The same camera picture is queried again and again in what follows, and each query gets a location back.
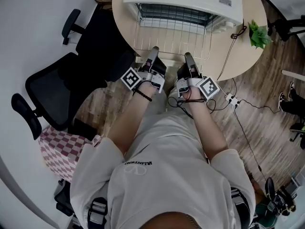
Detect black beaded bracelet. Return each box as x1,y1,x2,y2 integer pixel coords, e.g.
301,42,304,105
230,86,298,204
131,86,153,103

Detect black mesh office chair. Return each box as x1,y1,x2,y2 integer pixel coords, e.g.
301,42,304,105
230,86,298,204
10,8,137,141

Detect dark green bag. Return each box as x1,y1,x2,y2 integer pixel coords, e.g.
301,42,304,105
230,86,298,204
253,203,281,229

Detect black floor cable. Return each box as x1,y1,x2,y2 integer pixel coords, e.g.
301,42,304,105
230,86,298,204
233,107,269,185
237,99,284,114

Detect white t-shirt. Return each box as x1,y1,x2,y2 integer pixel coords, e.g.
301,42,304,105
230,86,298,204
70,108,257,229

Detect person's right forearm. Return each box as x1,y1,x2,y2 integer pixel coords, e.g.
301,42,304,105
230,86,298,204
185,87,231,162

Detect white power strip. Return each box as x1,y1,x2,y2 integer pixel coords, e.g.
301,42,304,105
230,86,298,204
224,93,242,108

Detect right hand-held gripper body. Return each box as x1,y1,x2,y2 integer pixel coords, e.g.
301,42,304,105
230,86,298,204
175,61,219,103

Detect green plant in white pot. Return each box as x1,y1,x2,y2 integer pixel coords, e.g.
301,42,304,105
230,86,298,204
247,19,274,50

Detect black equipment rig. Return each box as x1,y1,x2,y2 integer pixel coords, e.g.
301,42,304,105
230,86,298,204
264,177,298,218

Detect pink checkered box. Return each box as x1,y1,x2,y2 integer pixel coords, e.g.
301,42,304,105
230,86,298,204
39,125,103,184

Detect light grey trousers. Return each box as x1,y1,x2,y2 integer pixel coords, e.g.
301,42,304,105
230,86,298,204
140,84,191,119

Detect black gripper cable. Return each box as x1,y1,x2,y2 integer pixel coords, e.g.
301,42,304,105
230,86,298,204
167,94,216,115

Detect person's left forearm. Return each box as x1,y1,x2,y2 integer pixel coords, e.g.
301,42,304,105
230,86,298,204
104,81,160,162

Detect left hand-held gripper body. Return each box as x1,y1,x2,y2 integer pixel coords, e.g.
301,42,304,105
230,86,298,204
120,56,167,94

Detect person's chin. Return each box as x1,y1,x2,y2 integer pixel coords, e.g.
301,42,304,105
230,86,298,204
140,211,208,229

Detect grey black harness strap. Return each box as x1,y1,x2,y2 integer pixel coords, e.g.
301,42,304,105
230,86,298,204
229,186,251,229
86,196,108,229

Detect black bag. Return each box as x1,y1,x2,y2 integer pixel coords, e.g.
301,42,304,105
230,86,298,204
53,179,77,218

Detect thin neck chain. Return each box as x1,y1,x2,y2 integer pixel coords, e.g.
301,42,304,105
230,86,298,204
184,212,199,228

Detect black swivel chair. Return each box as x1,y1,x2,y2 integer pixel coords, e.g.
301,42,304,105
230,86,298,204
289,120,305,150

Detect white storage crate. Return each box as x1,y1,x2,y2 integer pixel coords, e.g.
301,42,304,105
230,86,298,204
285,175,301,196

